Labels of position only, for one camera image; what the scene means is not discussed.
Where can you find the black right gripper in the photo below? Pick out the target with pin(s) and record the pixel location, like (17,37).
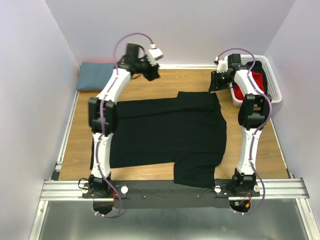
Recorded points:
(216,80)

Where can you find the aluminium frame rail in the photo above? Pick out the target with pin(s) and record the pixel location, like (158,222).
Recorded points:
(63,214)

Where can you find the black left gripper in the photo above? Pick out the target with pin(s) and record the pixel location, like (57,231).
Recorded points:
(152,71)

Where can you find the black garment in basket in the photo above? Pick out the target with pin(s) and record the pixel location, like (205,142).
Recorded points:
(257,67)

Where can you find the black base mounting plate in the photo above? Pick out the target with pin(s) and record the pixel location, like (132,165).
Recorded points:
(161,194)

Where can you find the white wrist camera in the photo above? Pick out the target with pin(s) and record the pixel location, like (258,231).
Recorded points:
(154,54)
(222,65)

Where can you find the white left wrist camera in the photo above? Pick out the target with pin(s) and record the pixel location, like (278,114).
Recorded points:
(154,54)

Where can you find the white plastic laundry basket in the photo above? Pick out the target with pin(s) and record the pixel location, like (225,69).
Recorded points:
(272,85)

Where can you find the red t-shirt in basket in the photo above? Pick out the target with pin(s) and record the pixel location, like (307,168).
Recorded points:
(259,80)

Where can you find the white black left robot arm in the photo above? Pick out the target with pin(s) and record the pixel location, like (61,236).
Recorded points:
(103,116)

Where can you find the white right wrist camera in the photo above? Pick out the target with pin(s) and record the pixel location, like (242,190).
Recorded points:
(222,65)

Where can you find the black t-shirt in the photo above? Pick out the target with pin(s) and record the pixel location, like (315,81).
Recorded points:
(188,130)

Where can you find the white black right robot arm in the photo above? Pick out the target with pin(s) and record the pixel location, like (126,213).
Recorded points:
(253,115)

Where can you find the folded blue t-shirt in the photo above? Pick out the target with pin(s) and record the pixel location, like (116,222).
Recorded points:
(92,76)

